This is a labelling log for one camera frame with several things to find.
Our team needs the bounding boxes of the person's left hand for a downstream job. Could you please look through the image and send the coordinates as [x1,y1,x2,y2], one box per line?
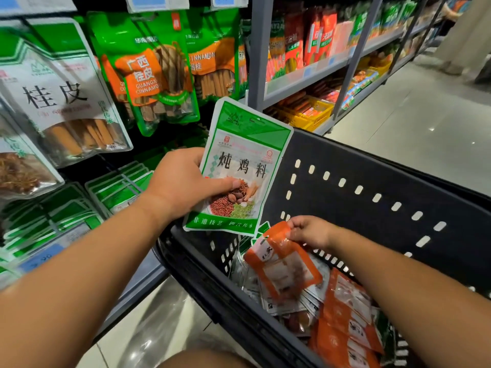
[142,147,242,223]

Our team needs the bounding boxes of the black shopping basket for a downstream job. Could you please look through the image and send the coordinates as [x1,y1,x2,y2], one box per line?
[153,128,491,368]

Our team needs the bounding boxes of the orange seasoning packet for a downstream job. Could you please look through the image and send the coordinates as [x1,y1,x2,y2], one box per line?
[244,220,323,300]

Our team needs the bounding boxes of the blue white price tag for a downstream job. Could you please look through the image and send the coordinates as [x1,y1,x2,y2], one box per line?
[124,0,190,14]
[19,240,87,274]
[209,0,250,10]
[0,0,78,16]

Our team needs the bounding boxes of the row of red orange packets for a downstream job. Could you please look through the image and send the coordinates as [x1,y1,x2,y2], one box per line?
[267,7,354,81]

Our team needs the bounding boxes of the person's left forearm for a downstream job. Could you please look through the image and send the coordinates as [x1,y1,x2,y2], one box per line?
[0,195,173,368]

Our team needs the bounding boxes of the yellow display trays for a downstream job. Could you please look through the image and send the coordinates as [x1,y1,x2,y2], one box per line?
[272,91,334,133]

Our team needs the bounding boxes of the green white stew seasoning packet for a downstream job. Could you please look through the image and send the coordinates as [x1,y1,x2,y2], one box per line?
[184,97,294,236]

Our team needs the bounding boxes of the green orange Guangxi cinnamon bags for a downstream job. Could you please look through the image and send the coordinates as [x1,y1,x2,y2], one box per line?
[86,11,202,137]
[184,7,250,102]

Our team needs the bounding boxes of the row of green white packets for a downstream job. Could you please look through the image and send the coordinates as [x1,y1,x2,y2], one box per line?
[84,159,154,218]

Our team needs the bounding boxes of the person's right hand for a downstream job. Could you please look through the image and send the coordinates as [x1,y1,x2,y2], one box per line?
[287,215,339,254]

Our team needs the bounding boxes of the row of clear green-top packets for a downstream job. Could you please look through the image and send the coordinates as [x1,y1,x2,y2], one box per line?
[0,182,104,288]

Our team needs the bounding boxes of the gray metal shelving unit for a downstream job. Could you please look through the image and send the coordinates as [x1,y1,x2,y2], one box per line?
[247,0,446,135]

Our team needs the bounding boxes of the clear cinnamon packets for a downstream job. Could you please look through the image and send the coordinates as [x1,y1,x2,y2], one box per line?
[0,17,133,167]

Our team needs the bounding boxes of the clear brown-spice packets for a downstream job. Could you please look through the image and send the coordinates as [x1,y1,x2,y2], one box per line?
[0,114,64,200]

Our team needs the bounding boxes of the person's right forearm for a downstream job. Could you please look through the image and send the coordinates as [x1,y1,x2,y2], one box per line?
[322,229,491,368]

